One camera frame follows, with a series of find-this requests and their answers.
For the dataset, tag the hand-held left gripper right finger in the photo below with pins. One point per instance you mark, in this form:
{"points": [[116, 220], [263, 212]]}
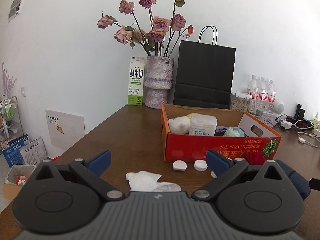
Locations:
{"points": [[217, 163]]}

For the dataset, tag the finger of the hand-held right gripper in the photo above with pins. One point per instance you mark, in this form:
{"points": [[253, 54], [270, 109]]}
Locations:
{"points": [[315, 182]]}

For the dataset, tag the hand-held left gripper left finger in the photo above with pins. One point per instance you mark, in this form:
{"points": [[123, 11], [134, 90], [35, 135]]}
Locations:
{"points": [[100, 162]]}

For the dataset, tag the white bottle cap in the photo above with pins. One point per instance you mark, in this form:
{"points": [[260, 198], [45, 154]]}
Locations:
{"points": [[200, 165], [213, 174], [180, 165]]}

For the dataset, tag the red cardboard box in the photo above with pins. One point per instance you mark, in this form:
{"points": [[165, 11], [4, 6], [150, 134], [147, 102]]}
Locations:
{"points": [[200, 146]]}

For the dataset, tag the red rose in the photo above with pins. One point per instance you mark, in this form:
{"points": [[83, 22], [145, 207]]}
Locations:
{"points": [[255, 158]]}

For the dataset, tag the purple knitted cloth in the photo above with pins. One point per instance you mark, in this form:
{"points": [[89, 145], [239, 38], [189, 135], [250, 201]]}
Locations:
{"points": [[220, 130]]}

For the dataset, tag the crumpled light blue face mask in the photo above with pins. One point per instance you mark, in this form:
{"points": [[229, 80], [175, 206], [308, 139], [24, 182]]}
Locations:
{"points": [[232, 132]]}

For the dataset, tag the clear cotton swab box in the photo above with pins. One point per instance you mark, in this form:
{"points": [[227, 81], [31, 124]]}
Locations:
{"points": [[202, 126]]}

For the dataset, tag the white leaning board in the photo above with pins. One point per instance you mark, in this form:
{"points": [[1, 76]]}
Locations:
{"points": [[70, 130]]}

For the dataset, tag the yellow knitted item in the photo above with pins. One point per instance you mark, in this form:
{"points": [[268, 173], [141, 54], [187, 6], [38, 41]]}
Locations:
{"points": [[192, 115]]}

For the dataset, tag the white plush toy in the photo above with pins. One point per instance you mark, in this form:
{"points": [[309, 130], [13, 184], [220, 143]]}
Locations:
{"points": [[178, 125]]}

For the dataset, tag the clear seed jar white lid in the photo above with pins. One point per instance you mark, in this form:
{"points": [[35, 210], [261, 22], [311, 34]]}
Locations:
{"points": [[238, 103]]}

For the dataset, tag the white plug charger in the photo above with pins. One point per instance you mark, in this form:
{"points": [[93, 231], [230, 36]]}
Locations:
{"points": [[286, 125]]}

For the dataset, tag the small clear spray bottle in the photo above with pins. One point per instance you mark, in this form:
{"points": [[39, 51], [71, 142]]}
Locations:
{"points": [[317, 117]]}

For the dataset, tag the white printed tin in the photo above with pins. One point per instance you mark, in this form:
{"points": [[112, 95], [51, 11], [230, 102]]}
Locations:
{"points": [[268, 118]]}

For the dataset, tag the black power adapter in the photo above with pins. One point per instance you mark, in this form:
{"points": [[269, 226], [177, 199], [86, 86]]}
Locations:
{"points": [[290, 118]]}

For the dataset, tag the short black device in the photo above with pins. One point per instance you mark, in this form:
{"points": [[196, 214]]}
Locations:
{"points": [[302, 114]]}

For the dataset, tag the tall black device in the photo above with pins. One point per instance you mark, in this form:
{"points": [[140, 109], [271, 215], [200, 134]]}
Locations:
{"points": [[298, 111]]}

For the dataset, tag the white round speaker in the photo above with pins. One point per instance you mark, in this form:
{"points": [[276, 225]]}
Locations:
{"points": [[278, 106]]}

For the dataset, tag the red label water bottle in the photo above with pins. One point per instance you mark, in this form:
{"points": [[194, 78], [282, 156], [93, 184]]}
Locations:
{"points": [[271, 92], [262, 90], [254, 87]]}

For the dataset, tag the cardboard waste bin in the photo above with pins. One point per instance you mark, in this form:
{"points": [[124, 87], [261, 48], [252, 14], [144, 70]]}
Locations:
{"points": [[16, 180]]}

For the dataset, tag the blue pet food bag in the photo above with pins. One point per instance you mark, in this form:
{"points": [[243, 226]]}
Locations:
{"points": [[12, 155]]}

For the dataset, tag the black paper bag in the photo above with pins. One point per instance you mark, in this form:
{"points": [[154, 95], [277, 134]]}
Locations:
{"points": [[205, 75]]}

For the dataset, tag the green white milk carton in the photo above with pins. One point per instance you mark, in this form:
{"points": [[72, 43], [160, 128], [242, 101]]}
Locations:
{"points": [[136, 80]]}

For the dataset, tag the purple textured vase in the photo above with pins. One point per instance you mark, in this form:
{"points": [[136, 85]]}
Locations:
{"points": [[157, 80]]}

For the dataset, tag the dried pink rose bouquet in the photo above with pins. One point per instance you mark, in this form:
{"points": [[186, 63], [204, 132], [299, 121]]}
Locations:
{"points": [[160, 25]]}

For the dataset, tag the white wall adapter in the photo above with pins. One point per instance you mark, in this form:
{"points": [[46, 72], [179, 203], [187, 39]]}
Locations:
{"points": [[316, 131]]}

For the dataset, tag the white wall socket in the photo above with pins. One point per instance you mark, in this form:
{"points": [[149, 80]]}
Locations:
{"points": [[23, 92]]}

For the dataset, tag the pink feather wall decoration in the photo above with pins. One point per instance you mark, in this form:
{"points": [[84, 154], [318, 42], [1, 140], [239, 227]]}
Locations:
{"points": [[7, 80]]}

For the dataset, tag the wall paper notice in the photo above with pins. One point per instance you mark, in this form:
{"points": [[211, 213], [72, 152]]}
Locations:
{"points": [[16, 5]]}

